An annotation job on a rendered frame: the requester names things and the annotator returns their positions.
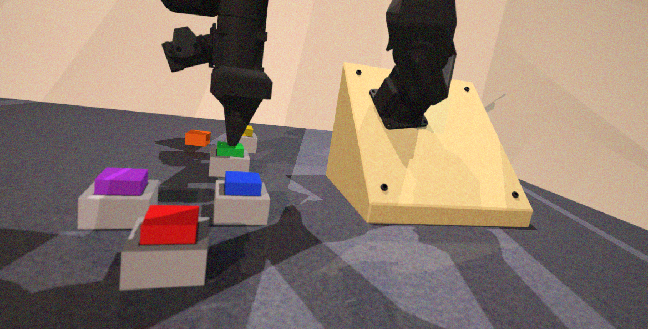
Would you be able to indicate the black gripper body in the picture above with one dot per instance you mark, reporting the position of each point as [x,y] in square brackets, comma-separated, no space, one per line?
[241,74]

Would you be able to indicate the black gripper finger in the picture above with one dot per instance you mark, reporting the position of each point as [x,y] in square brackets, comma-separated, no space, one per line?
[238,112]

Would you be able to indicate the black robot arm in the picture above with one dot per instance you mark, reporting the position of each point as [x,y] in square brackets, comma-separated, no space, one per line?
[421,34]

